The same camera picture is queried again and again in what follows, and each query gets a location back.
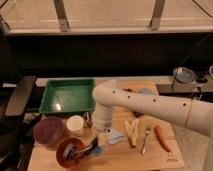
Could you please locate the black dish brush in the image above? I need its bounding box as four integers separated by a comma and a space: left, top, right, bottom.
63, 138, 98, 160

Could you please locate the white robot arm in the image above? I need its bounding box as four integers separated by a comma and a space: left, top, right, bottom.
92, 80, 213, 171

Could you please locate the red bowl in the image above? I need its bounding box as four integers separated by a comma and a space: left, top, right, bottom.
56, 138, 85, 168

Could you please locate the purple bowl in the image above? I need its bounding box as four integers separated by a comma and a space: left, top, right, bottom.
33, 117, 64, 145

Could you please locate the metal bowl on shelf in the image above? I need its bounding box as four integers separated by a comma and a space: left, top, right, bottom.
173, 67, 196, 83

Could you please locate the blue folded cloth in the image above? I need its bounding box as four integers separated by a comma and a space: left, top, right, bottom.
107, 128, 125, 145

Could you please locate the small blue cup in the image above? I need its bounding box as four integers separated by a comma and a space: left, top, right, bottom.
92, 145, 104, 156

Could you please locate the metal shaker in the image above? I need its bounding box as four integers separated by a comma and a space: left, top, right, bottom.
83, 112, 93, 127

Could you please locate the white cup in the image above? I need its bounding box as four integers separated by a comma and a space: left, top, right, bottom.
66, 115, 84, 136

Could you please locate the black rectangular block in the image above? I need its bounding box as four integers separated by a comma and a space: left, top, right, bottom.
133, 111, 143, 118

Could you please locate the silver fork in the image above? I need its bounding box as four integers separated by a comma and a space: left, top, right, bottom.
141, 127, 151, 155

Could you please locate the orange carrot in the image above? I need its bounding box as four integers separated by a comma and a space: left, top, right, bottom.
154, 125, 171, 153

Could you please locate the green plastic tray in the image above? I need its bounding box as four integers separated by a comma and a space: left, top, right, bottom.
39, 79, 95, 115

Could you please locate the blue sponge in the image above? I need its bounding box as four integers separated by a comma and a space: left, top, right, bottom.
137, 87, 153, 94

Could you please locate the black office chair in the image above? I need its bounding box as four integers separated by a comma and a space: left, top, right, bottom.
0, 33, 36, 171

